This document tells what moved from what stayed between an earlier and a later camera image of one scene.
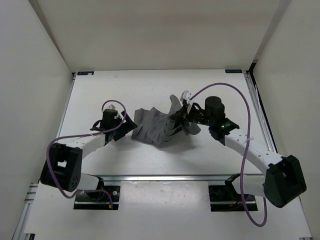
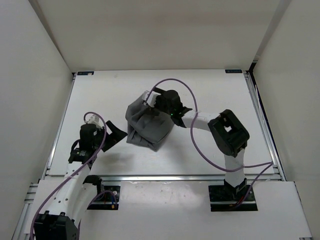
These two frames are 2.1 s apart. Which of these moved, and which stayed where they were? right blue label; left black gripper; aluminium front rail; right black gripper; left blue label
Moved: left black gripper; right black gripper
Stayed: left blue label; aluminium front rail; right blue label
